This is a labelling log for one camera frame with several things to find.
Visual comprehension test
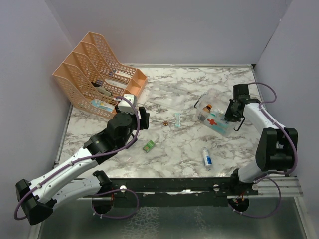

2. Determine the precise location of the teal bandage packet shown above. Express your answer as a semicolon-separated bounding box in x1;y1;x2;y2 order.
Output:
211;123;229;134

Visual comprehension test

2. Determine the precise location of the white green-label bottle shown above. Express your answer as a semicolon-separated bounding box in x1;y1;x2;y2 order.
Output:
208;112;219;121

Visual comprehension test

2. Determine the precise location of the clear first aid box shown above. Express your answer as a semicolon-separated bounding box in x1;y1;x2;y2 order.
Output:
194;88;245;137

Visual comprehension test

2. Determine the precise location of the green small medicine box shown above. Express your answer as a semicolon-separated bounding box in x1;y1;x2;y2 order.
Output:
143;140;156;153

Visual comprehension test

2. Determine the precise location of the brown medicine bottle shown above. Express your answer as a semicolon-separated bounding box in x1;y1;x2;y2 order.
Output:
198;104;212;121

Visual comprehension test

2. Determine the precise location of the teal white swab packet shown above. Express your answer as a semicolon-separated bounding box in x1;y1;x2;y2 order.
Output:
174;113;181;128

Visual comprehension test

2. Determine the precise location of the clear plastic tray insert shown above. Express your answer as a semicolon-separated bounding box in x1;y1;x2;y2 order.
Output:
143;82;194;112

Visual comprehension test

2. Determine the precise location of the white blue tube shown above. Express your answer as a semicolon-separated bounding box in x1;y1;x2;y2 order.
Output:
202;147;212;171

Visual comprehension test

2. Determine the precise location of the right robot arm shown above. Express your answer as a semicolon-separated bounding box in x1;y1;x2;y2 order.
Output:
224;84;298;195

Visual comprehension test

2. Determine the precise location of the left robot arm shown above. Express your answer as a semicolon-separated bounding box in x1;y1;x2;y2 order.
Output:
14;107;150;225

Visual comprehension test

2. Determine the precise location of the blue packet in organizer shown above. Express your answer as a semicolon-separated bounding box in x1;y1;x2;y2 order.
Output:
91;99;114;112

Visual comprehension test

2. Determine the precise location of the dark item in organizer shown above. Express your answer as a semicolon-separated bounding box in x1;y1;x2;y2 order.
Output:
91;81;113;97

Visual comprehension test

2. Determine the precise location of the red white box in organizer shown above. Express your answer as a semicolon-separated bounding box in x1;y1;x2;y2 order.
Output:
114;70;131;78

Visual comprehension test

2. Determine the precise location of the peach plastic file organizer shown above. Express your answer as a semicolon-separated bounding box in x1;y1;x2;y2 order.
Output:
53;32;148;119

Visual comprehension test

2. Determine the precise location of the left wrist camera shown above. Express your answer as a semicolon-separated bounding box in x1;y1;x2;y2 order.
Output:
118;94;137;114

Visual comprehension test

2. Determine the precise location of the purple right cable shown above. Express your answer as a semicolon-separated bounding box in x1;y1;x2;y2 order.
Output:
249;82;299;180

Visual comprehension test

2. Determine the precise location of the purple cable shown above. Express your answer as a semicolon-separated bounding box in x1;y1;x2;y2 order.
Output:
13;96;141;221
249;82;299;180

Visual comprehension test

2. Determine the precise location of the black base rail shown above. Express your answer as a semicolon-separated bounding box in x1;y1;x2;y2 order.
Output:
93;170;258;208

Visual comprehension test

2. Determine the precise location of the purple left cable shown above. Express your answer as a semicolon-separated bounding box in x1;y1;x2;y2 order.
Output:
13;96;141;221

